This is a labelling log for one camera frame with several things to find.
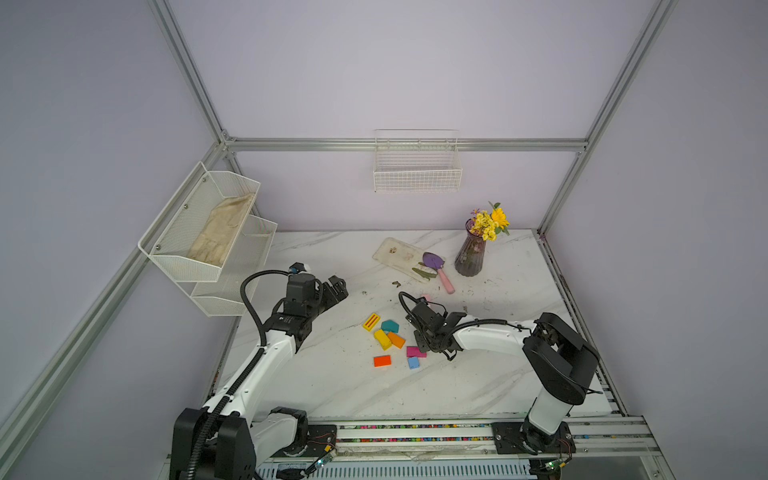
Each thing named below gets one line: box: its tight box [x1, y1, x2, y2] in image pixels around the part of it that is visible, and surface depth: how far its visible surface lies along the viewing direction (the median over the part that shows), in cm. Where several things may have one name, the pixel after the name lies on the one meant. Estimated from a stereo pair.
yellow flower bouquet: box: [469, 201, 511, 242], surface depth 92 cm
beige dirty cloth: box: [372, 237, 439, 283], surface depth 113 cm
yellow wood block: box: [374, 329, 392, 351], surface depth 92 cm
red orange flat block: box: [373, 355, 392, 367], surface depth 89 cm
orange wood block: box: [388, 332, 406, 349], surface depth 92 cm
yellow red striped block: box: [362, 313, 380, 332], surface depth 96 cm
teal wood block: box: [381, 319, 399, 333], surface depth 95 cm
